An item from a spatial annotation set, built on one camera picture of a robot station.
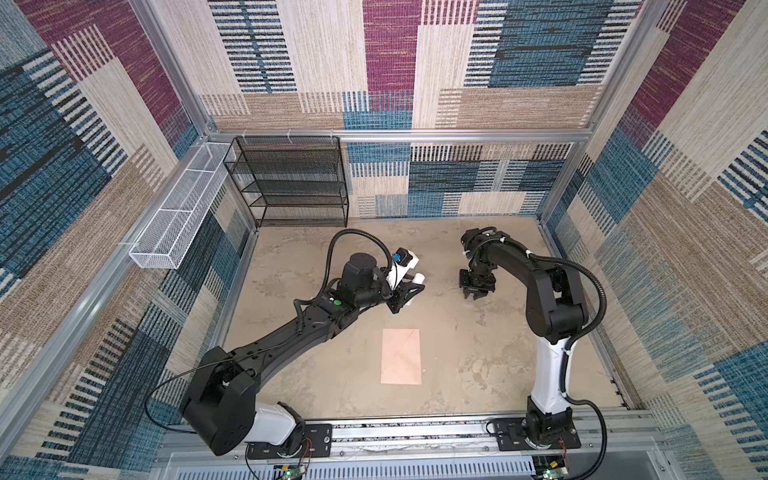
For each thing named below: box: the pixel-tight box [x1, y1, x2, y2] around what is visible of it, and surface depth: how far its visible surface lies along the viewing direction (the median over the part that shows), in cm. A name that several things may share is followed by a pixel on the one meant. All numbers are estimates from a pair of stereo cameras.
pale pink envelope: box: [380, 328, 422, 385], surface depth 89 cm
